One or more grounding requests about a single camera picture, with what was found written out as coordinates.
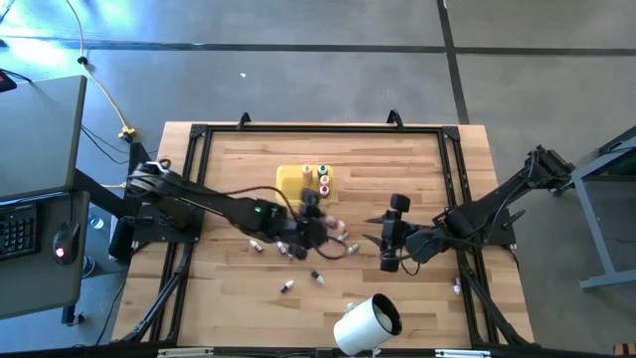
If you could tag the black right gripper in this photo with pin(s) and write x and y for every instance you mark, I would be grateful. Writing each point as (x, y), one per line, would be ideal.
(395, 233)

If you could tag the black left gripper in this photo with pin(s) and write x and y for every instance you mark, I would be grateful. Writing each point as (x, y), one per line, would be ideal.
(303, 229)

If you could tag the large orange food coloring bottle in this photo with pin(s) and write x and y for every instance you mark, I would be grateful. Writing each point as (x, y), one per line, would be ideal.
(339, 226)

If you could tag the large red food coloring bottle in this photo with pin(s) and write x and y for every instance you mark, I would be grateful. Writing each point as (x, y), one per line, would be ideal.
(324, 191)

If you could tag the large golden yellow coloring bottle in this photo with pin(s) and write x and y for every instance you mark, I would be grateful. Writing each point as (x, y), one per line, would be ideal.
(324, 180)

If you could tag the large green food coloring bottle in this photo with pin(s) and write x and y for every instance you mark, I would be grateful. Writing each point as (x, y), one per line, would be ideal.
(322, 170)

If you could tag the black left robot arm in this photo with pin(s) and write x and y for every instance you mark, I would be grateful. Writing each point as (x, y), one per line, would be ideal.
(218, 204)

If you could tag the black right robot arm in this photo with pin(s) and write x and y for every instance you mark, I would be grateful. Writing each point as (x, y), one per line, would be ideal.
(497, 194)

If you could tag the small black label dropper bottle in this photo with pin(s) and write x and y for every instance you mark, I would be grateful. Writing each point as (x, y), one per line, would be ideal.
(317, 277)

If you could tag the yellow plastic bin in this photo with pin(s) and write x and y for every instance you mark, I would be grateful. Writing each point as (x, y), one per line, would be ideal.
(288, 181)

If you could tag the small red label dropper bottle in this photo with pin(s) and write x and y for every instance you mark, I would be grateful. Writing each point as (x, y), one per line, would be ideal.
(286, 287)

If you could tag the small white dropper bottle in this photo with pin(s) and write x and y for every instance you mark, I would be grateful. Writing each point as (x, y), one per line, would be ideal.
(457, 287)

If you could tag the black control box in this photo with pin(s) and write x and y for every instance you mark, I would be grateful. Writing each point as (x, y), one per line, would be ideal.
(120, 241)

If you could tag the clear plastic bottle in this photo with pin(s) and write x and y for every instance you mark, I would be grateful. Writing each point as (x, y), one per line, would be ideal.
(97, 222)
(88, 266)

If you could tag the black computer mouse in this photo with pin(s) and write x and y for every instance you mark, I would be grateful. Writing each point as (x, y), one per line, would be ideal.
(67, 238)

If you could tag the wooden block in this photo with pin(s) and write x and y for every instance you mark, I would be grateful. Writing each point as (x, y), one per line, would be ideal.
(625, 349)

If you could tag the grey keyboard desk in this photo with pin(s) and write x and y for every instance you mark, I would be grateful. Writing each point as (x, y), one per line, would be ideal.
(45, 283)

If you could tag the grey desk top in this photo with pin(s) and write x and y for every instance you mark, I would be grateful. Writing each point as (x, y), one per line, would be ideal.
(40, 134)

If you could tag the black keyboard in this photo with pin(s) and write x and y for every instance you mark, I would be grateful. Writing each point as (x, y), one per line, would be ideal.
(17, 231)

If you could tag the red black device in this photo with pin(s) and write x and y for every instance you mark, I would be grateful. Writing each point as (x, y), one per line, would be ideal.
(5, 82)

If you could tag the black metal table frame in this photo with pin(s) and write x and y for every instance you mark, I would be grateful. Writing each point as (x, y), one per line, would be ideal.
(323, 128)

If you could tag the white metal bracket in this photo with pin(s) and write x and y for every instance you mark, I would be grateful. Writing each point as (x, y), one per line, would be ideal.
(462, 353)
(186, 353)

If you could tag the grey metal table frame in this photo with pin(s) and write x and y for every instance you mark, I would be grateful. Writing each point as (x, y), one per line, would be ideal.
(593, 229)

